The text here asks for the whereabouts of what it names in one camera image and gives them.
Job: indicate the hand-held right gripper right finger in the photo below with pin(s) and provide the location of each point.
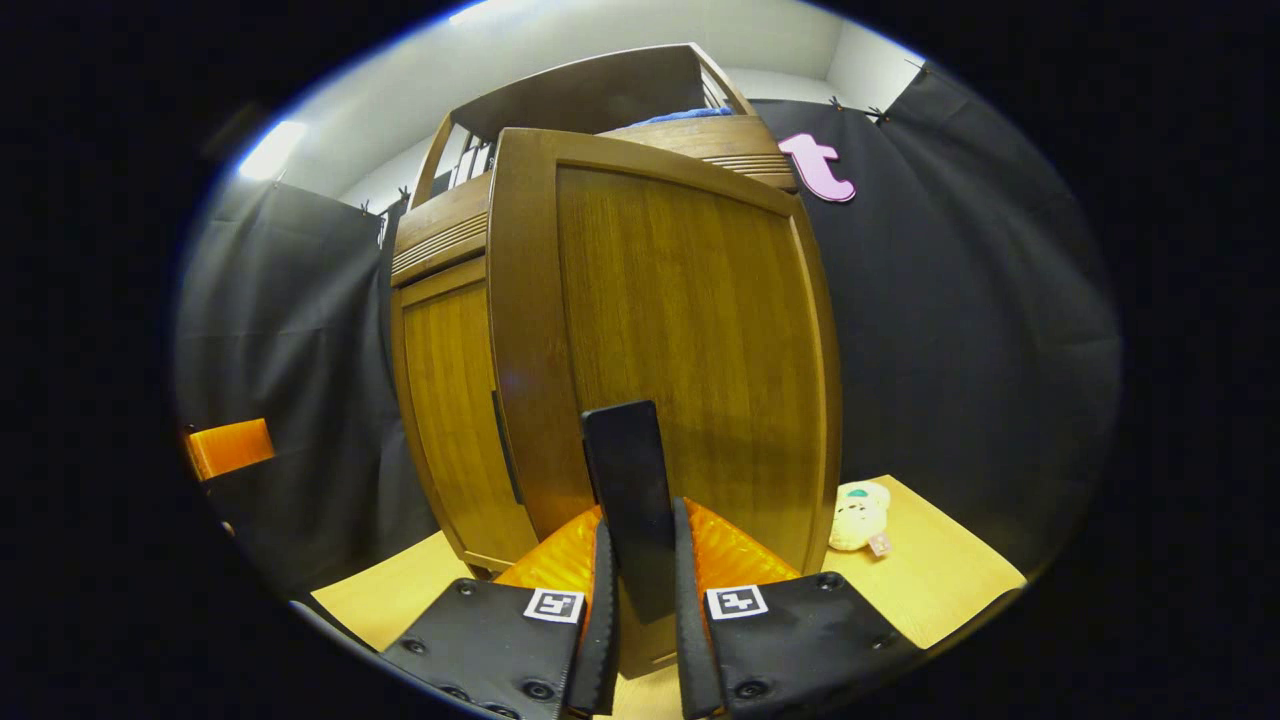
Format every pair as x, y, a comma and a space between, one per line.
690, 650

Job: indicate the blue cloth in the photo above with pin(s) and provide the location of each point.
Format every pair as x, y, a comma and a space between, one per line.
690, 114

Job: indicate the wooden double-door shoe cabinet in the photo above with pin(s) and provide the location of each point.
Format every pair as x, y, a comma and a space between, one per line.
590, 90

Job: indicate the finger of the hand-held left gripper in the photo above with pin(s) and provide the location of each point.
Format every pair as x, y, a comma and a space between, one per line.
232, 448

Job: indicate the cream plush toy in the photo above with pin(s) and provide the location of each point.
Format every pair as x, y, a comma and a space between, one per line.
858, 520

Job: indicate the wooden shoe cabinet door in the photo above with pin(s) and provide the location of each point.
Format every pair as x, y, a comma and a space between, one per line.
450, 400
680, 320

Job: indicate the black backdrop cloth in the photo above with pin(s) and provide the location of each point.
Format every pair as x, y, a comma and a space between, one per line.
950, 330

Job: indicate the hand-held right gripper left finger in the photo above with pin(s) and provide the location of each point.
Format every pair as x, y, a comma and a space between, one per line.
603, 640

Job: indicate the white book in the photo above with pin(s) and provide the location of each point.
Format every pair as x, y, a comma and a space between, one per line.
455, 160
470, 157
486, 155

